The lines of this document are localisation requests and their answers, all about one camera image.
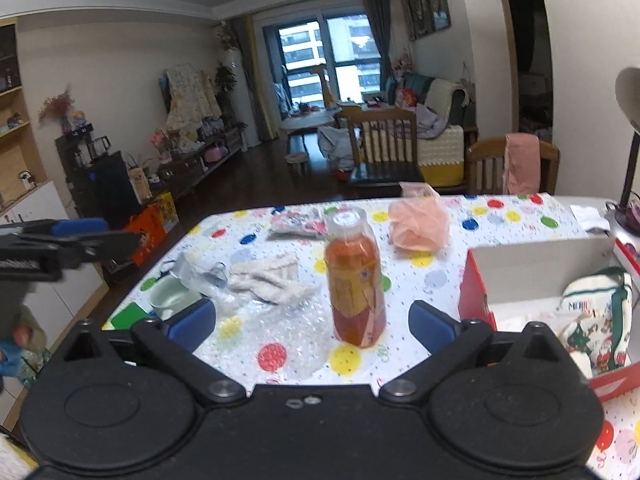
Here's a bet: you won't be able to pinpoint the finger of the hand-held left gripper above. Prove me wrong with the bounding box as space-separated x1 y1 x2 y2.
57 230 142 268
20 217 110 241

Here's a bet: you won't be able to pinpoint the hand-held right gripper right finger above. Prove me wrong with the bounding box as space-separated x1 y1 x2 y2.
379 301 581 403

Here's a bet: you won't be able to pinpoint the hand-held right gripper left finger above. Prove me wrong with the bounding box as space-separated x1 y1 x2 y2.
50 298 247 407

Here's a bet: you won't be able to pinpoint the clear plastic bag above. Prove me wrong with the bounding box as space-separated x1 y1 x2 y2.
172 252 241 311

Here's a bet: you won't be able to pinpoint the orange drink bottle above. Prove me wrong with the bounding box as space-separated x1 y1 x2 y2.
323 207 388 348

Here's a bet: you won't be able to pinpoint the white knit cloth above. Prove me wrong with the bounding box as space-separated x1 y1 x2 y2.
227 252 316 306

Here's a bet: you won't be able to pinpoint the red cardboard box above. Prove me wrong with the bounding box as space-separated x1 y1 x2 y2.
457 235 640 403

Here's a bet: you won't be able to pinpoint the person's left hand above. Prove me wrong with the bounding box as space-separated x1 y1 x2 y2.
10 305 48 356

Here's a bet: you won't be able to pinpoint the pale green cup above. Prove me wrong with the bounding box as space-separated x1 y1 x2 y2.
149 274 203 321

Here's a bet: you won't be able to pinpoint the orange box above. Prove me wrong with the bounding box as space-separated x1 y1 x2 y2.
122 212 168 266

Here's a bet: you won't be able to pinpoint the polka dot tablecloth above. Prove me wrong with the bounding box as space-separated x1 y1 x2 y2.
102 192 640 480

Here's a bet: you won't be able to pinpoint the white cabinet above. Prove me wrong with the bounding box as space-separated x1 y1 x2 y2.
0 180 108 351

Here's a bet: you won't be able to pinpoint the yellow box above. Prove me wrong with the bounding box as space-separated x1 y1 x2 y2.
147 191 180 226

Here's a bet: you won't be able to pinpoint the brown paper bag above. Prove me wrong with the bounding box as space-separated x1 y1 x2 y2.
127 162 153 203

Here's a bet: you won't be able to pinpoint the clear bubble wrap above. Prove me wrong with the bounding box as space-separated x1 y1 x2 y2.
215 285 346 386

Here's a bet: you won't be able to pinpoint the low dark tv cabinet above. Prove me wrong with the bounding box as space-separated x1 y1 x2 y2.
150 125 248 201

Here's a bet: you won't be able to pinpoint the dried flower bunch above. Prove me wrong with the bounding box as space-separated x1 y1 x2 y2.
39 92 76 123

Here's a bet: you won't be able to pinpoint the printed snack packet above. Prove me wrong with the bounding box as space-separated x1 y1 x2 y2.
267 208 331 238

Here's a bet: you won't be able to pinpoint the wooden chair black seat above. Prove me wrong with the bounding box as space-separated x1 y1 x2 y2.
346 107 426 191

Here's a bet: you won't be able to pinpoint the festive printed cloth bag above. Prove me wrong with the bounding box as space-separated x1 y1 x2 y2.
557 267 633 378

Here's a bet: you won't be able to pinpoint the floral cloth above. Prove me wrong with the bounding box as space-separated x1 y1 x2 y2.
165 62 223 136

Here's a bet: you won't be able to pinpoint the cream yellow crocheted cover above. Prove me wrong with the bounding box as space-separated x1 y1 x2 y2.
362 125 466 186

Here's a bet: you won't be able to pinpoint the pink towel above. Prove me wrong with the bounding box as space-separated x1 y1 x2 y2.
502 132 542 196

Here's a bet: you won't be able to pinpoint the white tissue paper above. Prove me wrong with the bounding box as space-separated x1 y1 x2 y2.
570 203 612 233

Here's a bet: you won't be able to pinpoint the white standing air conditioner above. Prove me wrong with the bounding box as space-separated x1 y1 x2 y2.
220 47 256 146

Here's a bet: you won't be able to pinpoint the grey bag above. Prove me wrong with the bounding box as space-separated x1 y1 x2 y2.
317 125 357 168

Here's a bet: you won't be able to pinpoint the lilac clothes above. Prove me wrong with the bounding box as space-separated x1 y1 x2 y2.
415 104 451 140

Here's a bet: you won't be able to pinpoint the green potted plant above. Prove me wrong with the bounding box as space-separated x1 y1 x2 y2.
215 62 237 93

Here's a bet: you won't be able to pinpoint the grey yellow curtain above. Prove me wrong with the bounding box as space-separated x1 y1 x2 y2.
232 15 278 143

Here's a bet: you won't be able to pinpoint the small yellow chair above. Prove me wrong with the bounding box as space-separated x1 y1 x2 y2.
336 102 363 126

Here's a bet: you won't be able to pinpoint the cream knit blanket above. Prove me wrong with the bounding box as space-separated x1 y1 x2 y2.
425 79 466 126

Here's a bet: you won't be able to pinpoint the round coffee table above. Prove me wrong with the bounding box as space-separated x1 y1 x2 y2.
278 110 341 136

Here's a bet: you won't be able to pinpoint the dark green sofa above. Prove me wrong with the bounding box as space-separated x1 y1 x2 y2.
385 72 481 186

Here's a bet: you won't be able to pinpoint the desk lamp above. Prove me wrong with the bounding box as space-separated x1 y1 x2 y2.
605 66 640 241

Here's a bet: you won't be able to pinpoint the giraffe toy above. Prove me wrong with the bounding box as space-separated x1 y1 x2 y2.
310 62 337 108

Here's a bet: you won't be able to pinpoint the large window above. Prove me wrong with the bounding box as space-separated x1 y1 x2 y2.
262 7 383 106

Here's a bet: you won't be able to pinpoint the wooden wall shelf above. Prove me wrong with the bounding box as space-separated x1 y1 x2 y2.
0 17 51 211

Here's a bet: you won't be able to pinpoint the dark framed wall pictures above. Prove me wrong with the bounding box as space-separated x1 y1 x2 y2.
402 0 452 41

